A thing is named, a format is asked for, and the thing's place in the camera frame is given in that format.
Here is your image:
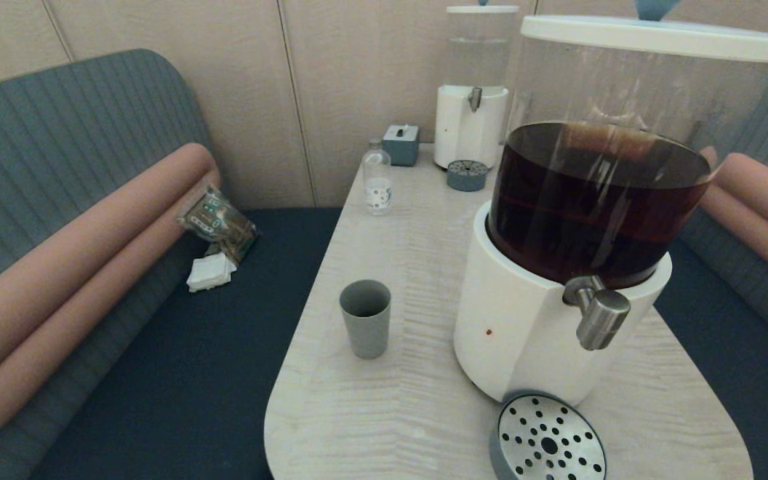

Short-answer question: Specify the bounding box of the small perforated drip tray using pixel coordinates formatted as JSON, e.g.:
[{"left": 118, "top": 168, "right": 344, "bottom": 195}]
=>
[{"left": 447, "top": 159, "right": 489, "bottom": 193}]

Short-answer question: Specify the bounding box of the large metal dispenser tap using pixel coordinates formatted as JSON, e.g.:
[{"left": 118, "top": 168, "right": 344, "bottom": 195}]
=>
[{"left": 563, "top": 275, "right": 631, "bottom": 351}]

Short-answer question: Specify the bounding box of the grey plastic cup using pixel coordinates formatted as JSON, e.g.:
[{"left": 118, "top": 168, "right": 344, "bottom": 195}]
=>
[{"left": 339, "top": 279, "right": 392, "bottom": 359}]

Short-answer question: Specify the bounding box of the small blue-grey box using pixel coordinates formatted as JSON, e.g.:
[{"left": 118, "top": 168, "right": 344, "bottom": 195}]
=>
[{"left": 382, "top": 124, "right": 420, "bottom": 167}]

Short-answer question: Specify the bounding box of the green snack packet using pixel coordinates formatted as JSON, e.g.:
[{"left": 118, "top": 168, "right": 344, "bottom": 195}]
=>
[{"left": 177, "top": 185, "right": 259, "bottom": 264}]

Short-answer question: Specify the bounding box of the white lid with blue knob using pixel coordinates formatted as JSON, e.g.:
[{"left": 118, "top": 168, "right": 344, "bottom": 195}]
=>
[{"left": 519, "top": 0, "right": 768, "bottom": 64}]

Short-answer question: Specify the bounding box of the clear plastic bottle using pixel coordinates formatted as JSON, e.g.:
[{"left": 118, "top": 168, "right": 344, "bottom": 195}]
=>
[{"left": 363, "top": 138, "right": 393, "bottom": 215}]

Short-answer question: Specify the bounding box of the small water dispenser white base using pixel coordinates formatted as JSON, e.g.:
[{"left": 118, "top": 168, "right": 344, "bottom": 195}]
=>
[{"left": 434, "top": 0, "right": 520, "bottom": 170}]

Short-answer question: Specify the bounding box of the grey-blue upholstered sofa bench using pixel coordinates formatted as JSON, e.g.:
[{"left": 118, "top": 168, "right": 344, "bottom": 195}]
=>
[
  {"left": 0, "top": 48, "right": 345, "bottom": 480},
  {"left": 654, "top": 57, "right": 768, "bottom": 480}
]

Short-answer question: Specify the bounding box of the large perforated metal drip tray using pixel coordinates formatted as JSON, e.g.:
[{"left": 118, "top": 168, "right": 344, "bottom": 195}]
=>
[{"left": 489, "top": 391, "right": 607, "bottom": 480}]

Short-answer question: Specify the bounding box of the white folded napkin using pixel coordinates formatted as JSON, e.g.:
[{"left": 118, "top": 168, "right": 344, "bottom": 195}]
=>
[{"left": 186, "top": 252, "right": 237, "bottom": 293}]

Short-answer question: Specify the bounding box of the large tea dispenser white base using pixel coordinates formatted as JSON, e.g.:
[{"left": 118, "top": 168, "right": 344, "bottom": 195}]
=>
[{"left": 453, "top": 30, "right": 768, "bottom": 406}]

